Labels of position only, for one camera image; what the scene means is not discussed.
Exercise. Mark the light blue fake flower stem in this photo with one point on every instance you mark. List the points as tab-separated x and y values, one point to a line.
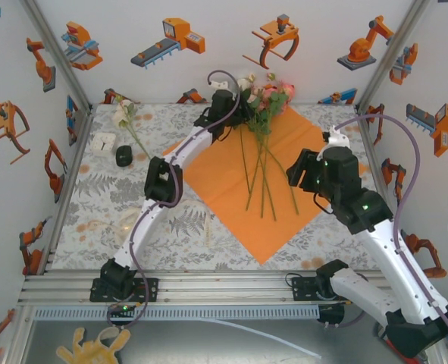
252	124

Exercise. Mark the peach fake flower stem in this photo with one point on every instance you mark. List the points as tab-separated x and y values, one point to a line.
259	95

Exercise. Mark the cream fake flower stem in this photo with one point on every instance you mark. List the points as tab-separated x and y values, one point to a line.
242	84

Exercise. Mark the orange wrapping paper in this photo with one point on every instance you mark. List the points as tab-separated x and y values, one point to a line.
223	182

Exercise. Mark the white fake flower stem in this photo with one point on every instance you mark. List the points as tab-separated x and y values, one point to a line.
122	113

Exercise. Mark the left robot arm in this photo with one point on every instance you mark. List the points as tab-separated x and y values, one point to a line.
134	231

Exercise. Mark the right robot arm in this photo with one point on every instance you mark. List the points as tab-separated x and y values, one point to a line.
398	265

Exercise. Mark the black computer mouse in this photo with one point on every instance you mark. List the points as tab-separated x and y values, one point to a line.
124	155

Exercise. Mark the white square alarm clock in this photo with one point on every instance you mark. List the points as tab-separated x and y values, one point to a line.
104	144

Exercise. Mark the floral patterned tablecloth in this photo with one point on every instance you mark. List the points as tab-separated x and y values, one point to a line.
94	189

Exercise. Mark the white plastic strip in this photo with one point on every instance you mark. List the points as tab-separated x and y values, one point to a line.
307	350

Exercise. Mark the small circuit board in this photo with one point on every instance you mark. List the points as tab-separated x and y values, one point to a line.
122	309

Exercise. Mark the yellow glove-shaped cloth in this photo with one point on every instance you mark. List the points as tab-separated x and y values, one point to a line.
91	350

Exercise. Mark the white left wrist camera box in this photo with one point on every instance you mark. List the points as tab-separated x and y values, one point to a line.
221	85

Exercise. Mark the aluminium side rail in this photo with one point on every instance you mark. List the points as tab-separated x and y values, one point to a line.
67	189
365	132

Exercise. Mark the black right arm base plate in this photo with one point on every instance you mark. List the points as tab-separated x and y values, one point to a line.
301	290

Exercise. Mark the aluminium frame post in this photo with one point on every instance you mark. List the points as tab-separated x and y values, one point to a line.
394	49
54	49

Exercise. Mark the wide aluminium frame rail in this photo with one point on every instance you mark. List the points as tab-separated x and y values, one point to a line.
223	292

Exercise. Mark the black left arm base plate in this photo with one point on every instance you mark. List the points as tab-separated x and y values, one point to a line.
151	290

